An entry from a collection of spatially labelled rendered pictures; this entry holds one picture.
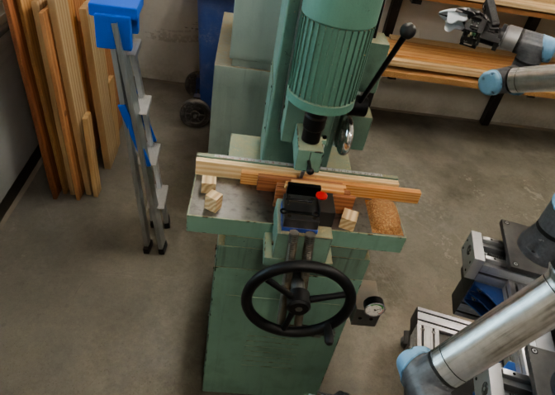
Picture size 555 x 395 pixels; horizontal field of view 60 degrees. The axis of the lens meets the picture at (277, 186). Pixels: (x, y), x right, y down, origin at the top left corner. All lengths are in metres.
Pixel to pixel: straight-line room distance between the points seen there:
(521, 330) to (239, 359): 1.11
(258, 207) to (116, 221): 1.36
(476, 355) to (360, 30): 0.68
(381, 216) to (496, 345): 0.56
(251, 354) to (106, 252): 0.98
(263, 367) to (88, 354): 0.71
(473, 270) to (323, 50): 0.89
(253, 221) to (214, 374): 0.77
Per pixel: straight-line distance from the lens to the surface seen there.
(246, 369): 1.85
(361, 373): 2.16
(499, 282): 1.70
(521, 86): 1.57
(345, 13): 1.08
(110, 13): 1.82
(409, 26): 1.11
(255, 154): 1.69
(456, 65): 3.44
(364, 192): 1.44
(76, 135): 2.53
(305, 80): 1.16
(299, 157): 1.29
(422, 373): 0.96
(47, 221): 2.63
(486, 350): 0.92
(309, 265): 1.13
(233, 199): 1.34
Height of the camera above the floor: 1.77
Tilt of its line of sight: 38 degrees down
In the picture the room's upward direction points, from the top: 11 degrees clockwise
